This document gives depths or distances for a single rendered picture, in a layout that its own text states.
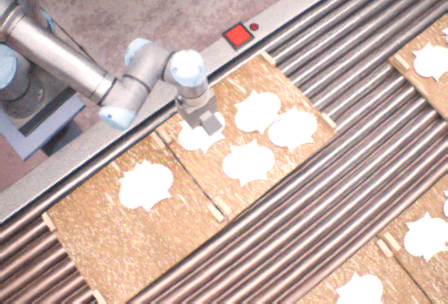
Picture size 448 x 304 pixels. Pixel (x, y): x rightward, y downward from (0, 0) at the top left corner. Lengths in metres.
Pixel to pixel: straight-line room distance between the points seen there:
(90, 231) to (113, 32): 1.59
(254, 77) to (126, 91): 0.54
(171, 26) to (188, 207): 1.55
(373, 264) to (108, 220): 0.74
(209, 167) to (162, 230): 0.22
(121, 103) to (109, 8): 1.86
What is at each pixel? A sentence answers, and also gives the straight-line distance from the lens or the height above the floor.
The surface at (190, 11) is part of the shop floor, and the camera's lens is 2.83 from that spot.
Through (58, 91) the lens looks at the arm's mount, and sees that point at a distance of 1.64.
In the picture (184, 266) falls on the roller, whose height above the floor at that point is 0.92.
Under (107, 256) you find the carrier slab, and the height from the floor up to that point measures 0.94.
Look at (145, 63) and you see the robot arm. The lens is 1.15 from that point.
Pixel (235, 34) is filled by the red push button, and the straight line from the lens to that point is 1.63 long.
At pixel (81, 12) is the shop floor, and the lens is 2.98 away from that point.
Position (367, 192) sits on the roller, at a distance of 1.47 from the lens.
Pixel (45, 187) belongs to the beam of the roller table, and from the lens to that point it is 1.55.
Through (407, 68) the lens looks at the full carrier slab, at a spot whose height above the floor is 0.96.
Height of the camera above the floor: 2.30
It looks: 69 degrees down
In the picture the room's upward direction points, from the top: 6 degrees counter-clockwise
